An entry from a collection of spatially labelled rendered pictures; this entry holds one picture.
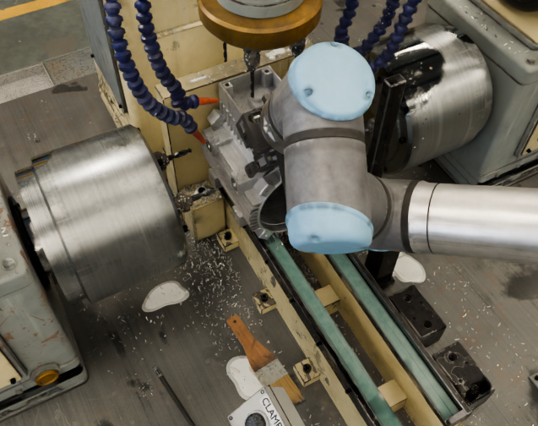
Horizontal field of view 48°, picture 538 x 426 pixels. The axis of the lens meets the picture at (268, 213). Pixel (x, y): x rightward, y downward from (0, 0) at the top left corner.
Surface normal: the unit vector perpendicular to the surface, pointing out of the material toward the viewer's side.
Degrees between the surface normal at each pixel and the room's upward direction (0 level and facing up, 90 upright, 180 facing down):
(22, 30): 0
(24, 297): 89
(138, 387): 0
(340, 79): 25
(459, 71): 32
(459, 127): 81
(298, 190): 58
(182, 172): 90
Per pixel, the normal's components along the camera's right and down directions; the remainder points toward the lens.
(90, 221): 0.31, -0.02
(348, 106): 0.25, -0.25
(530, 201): -0.36, -0.62
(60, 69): 0.01, -0.60
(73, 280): 0.47, 0.60
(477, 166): -0.88, 0.37
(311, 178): -0.44, -0.13
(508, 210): -0.45, -0.37
